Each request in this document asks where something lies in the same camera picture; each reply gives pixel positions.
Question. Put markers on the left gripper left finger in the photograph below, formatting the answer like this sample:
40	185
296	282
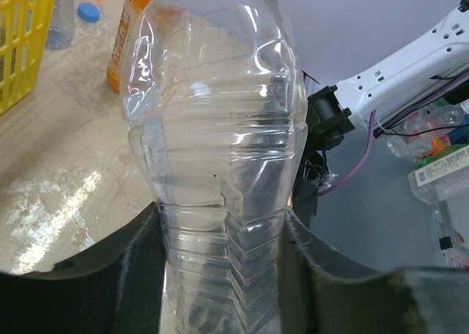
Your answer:
115	286

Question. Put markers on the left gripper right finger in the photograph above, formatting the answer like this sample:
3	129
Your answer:
323	291

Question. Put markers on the clear water bottle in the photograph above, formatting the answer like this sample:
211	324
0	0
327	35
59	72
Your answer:
216	106

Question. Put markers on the blue bottle cap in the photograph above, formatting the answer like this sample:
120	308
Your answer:
88	12

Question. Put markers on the orange label tea bottle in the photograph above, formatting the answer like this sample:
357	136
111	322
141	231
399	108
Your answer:
131	12

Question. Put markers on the crushed clear plastic bottle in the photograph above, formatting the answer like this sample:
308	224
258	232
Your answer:
62	26

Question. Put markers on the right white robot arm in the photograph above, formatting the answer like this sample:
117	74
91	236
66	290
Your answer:
390	90

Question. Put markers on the clutter of bottles below table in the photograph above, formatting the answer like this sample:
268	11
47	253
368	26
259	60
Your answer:
435	138

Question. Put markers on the yellow plastic basket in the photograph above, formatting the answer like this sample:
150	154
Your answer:
24	28

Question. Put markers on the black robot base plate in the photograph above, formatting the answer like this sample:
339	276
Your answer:
310	176

